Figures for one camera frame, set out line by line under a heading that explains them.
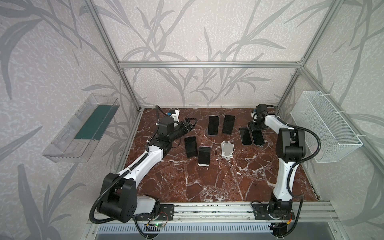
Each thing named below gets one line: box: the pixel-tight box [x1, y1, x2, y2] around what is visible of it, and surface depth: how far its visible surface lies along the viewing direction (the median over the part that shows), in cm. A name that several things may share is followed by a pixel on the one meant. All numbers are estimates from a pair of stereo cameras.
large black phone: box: [239, 127, 253, 146], surface depth 107 cm
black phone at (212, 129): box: [207, 115, 220, 136], surface depth 100 cm
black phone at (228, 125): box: [222, 114, 236, 135], surface depth 99 cm
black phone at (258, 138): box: [251, 130, 265, 146], surface depth 102 cm
